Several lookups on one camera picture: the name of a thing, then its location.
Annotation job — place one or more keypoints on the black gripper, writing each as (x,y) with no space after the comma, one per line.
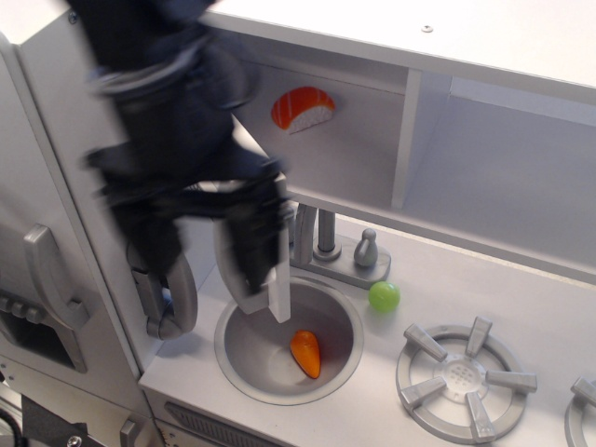
(181,159)

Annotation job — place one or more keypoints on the white toy microwave door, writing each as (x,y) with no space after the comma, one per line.
(251,237)

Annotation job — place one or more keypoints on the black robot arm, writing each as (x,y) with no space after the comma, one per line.
(159,43)

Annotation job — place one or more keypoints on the grey toy telephone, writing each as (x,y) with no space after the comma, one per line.
(168,301)

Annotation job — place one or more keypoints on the silver toy faucet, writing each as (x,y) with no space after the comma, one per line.
(316,247)

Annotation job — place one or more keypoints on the silver round sink bowl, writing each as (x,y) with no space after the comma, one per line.
(254,351)

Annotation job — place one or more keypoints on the orange toy carrot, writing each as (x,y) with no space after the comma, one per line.
(305,351)

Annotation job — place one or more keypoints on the salmon sushi toy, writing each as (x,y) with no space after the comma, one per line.
(302,108)

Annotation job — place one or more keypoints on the green toy ball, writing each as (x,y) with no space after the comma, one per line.
(384,297)

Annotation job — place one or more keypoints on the grey fridge ice dispenser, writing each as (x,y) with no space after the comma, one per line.
(32,328)

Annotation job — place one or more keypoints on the white toy kitchen cabinet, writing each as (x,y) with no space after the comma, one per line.
(464,133)

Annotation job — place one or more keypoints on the silver stove burner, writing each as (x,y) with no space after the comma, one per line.
(460,383)
(583,398)

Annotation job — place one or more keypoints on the grey fridge door handle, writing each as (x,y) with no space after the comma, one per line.
(52,280)

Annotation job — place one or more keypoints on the grey oven door handle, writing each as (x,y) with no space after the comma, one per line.
(128,434)

